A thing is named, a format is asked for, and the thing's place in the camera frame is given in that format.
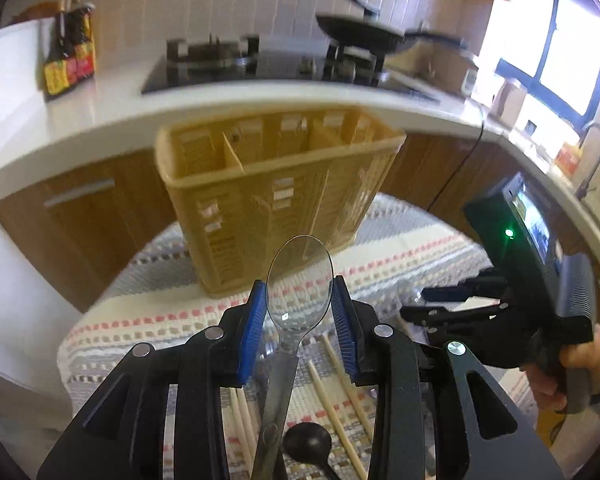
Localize wooden chopstick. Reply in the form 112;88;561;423
321;334;374;439
306;361;367;480
237;389;258;458
230;389;253;474

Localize black ladle spoon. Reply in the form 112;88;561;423
283;422;340;480

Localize white kitchen countertop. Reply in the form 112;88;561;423
0;58;600;281

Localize person's right hand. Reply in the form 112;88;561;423
521;324;600;412

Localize striped woven placemat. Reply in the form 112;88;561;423
57;194;490;479

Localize white refrigerator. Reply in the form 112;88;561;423
0;18;79;403

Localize white electric kettle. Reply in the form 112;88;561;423
490;78;527;129

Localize wooden base cabinets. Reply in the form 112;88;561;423
0;133;600;315

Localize beige rice cooker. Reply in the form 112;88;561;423
425;44;479;99

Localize yellow plastic utensil basket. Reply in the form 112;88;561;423
155;106;405;296

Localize black wok pan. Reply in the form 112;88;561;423
315;13;466;55

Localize black gas stove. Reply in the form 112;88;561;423
142;35;437;103

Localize soy sauce bottle yellow label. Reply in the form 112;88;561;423
43;11;78;101

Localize sauce bottle red label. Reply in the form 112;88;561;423
68;3;96;81

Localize black power cable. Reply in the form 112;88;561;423
426;96;487;214

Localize window frame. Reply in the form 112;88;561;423
495;0;600;130

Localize black spatula handle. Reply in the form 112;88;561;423
349;0;380;18

